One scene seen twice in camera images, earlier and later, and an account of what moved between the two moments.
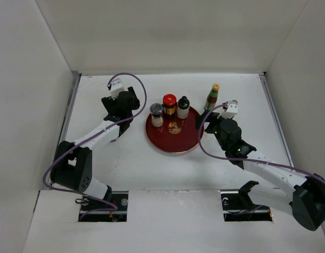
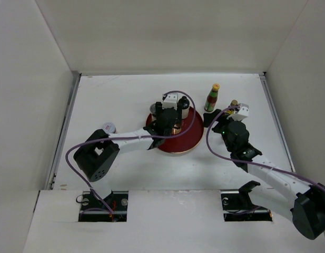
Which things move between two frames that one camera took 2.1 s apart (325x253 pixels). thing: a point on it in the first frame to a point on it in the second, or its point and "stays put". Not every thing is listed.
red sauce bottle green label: (212, 98) stays put
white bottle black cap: (183, 105) stays put
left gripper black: (110, 104) to (160, 109)
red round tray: (176, 135) stays put
